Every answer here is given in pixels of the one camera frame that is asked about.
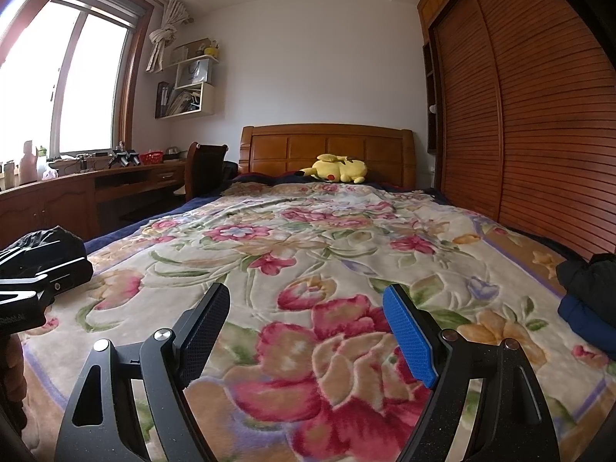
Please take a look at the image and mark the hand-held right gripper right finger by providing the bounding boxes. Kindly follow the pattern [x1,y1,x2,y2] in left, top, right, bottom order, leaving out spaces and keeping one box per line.
[382,284,552,462]

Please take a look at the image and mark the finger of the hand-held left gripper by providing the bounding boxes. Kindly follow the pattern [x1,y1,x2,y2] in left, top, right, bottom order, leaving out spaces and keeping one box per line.
[33,256,94,296]
[0,246,49,277]

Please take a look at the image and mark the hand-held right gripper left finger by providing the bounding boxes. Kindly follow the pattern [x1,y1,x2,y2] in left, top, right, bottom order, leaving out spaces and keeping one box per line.
[54,281,232,462]

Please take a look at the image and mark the black jacket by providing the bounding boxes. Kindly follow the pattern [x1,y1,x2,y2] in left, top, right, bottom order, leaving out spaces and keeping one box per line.
[10,225,87,265]

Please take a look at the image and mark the person's left hand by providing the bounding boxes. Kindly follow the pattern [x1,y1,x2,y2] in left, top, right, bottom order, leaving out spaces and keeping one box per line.
[0,332,25,436]

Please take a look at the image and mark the wooden desk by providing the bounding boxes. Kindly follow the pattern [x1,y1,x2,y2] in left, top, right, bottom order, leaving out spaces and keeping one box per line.
[0,159,191,251]

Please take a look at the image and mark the pink bottle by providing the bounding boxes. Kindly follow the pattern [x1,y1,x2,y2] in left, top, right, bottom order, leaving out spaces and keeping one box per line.
[19,141,40,184]

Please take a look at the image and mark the floral blanket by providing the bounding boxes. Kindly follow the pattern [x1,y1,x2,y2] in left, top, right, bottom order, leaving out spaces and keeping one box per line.
[19,180,616,462]

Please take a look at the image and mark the black device on stand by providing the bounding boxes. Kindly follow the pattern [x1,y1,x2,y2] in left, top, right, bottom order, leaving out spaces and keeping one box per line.
[108,149,141,168]

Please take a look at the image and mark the wooden chair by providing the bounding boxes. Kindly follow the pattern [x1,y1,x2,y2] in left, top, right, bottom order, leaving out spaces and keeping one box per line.
[185,142,229,203]

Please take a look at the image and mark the blue folded garment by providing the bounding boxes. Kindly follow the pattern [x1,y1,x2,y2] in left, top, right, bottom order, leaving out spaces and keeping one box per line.
[558,293,616,347]

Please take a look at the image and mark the yellow plush toy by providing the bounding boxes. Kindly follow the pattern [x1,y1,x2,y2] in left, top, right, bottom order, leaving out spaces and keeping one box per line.
[299,154,369,184]

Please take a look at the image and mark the window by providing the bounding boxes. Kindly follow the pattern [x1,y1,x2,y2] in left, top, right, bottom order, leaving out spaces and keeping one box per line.
[0,0,155,188]

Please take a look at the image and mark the black folded garment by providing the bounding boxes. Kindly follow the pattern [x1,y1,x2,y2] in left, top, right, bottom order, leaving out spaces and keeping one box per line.
[556,253,616,301]

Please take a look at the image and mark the wooden headboard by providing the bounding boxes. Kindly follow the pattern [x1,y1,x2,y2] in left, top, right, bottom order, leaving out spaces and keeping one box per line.
[239,125,415,191]

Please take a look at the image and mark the wooden slatted wardrobe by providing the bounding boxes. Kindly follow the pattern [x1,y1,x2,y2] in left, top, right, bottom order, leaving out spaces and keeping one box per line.
[416,0,616,261]

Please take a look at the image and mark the tied beige curtain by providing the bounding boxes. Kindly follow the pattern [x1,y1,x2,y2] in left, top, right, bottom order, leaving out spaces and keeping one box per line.
[146,0,191,74]

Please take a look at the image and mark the white wall shelf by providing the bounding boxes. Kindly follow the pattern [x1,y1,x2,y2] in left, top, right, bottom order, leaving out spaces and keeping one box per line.
[155,38,219,120]

